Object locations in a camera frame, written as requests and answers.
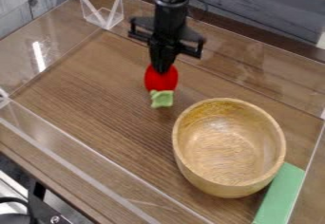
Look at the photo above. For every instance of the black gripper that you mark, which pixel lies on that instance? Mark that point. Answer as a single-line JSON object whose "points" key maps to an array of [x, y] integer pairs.
{"points": [[166, 33]]}

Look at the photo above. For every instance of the red plush strawberry toy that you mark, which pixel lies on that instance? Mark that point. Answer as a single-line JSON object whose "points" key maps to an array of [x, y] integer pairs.
{"points": [[161, 86]]}

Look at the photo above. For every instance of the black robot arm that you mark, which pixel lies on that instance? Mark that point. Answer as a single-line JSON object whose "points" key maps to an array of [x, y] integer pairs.
{"points": [[166, 33]]}

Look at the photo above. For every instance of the wooden bowl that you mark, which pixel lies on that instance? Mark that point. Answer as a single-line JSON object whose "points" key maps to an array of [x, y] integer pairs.
{"points": [[229, 147]]}

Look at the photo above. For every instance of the green foam block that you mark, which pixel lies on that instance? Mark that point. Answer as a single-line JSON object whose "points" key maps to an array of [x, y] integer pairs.
{"points": [[281, 194]]}

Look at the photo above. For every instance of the clear acrylic corner bracket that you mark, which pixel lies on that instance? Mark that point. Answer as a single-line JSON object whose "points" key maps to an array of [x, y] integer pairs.
{"points": [[104, 18]]}

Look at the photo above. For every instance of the clear acrylic enclosure wall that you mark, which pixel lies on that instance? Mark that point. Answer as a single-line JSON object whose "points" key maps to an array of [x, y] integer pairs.
{"points": [[80, 129]]}

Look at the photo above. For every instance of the black table leg bracket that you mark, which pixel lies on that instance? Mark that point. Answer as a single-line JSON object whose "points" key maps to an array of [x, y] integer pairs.
{"points": [[43, 213]]}

